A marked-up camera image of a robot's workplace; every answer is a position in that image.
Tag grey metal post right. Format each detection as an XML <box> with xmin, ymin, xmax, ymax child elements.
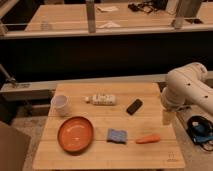
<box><xmin>171</xmin><ymin>0</ymin><xmax>203</xmax><ymax>29</ymax></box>

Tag grey metal post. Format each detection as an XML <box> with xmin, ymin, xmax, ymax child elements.
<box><xmin>86</xmin><ymin>0</ymin><xmax>96</xmax><ymax>33</ymax></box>
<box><xmin>171</xmin><ymin>0</ymin><xmax>203</xmax><ymax>29</ymax></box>

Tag white plastic bottle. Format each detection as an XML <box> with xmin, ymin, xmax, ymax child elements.
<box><xmin>85</xmin><ymin>94</ymin><xmax>116</xmax><ymax>106</ymax></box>

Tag black cables on far table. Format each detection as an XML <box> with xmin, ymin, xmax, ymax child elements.
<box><xmin>127</xmin><ymin>0</ymin><xmax>169</xmax><ymax>14</ymax></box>

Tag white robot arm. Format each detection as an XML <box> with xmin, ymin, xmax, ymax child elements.
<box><xmin>161</xmin><ymin>62</ymin><xmax>213</xmax><ymax>125</ymax></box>

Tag blue sponge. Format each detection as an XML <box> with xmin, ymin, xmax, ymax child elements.
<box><xmin>107</xmin><ymin>129</ymin><xmax>127</xmax><ymax>144</ymax></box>

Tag clear plastic cup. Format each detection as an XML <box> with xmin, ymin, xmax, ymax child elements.
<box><xmin>40</xmin><ymin>21</ymin><xmax>51</xmax><ymax>31</ymax></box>

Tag black rectangular block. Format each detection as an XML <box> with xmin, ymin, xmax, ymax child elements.
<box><xmin>126</xmin><ymin>99</ymin><xmax>143</xmax><ymax>115</ymax></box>

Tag white paper sheet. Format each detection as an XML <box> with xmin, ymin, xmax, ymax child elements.
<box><xmin>97</xmin><ymin>6</ymin><xmax>119</xmax><ymax>12</ymax></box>

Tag white ceramic cup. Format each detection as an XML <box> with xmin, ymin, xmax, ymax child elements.
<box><xmin>51</xmin><ymin>95</ymin><xmax>70</xmax><ymax>116</ymax></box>

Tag orange bowl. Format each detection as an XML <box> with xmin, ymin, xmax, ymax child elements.
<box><xmin>57</xmin><ymin>116</ymin><xmax>94</xmax><ymax>153</ymax></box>

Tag orange carrot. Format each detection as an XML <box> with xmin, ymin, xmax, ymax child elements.
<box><xmin>135</xmin><ymin>134</ymin><xmax>161</xmax><ymax>144</ymax></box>

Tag white crumpled paper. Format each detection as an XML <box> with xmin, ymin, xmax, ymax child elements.
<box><xmin>99</xmin><ymin>21</ymin><xmax>121</xmax><ymax>28</ymax></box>

